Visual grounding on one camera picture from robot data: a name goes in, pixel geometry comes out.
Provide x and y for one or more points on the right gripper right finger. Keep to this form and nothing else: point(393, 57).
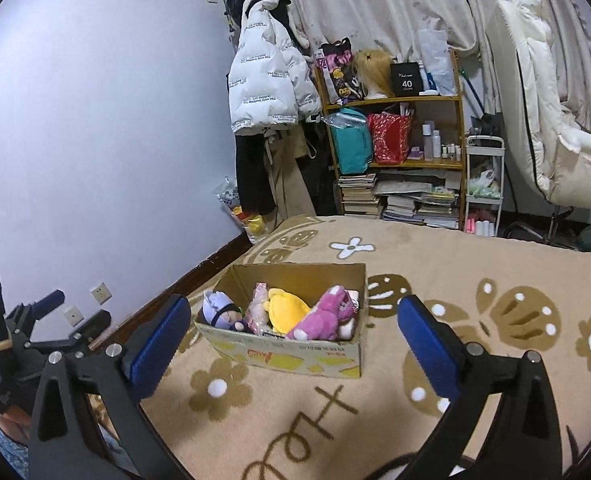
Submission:
point(524, 439)

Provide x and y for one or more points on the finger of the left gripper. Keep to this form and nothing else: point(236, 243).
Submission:
point(79, 340)
point(24, 316)

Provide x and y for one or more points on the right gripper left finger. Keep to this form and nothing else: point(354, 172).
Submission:
point(65, 439)

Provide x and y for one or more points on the purple haired plush doll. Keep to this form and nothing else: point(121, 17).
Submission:
point(219, 311)

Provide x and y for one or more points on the yellow plush dog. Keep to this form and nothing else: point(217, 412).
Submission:
point(284, 310)

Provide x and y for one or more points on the pink plush bear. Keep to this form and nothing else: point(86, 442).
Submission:
point(334, 318)

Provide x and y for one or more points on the pink tissue pack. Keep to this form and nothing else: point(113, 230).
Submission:
point(256, 316)

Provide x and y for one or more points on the plastic bag of toys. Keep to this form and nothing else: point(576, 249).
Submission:
point(253, 224)

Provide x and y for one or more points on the open cardboard box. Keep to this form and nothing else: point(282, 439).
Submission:
point(309, 281)

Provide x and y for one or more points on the cream folded mattress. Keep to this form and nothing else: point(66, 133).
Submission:
point(549, 147)

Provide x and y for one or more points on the stack of books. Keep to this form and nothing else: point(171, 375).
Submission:
point(357, 196)

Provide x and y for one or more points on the white rolling cart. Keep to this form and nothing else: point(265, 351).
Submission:
point(485, 184)

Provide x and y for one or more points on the white puffer jacket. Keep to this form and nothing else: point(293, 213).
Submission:
point(270, 85)

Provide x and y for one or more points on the teal bag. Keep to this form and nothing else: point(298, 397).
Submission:
point(352, 139)

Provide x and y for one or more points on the red bag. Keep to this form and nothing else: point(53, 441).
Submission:
point(390, 135)

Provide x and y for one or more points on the blonde wig head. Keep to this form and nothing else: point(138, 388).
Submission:
point(374, 73)

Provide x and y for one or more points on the black box labelled 40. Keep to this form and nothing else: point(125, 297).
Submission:
point(406, 79)

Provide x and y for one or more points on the beige curtain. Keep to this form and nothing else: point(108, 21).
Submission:
point(392, 25)

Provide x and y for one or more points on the lower wall socket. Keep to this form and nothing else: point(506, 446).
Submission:
point(73, 316)

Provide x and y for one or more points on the wall socket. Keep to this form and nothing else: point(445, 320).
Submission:
point(101, 293)
point(73, 316)

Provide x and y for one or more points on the upper wall socket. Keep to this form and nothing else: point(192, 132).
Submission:
point(101, 293)

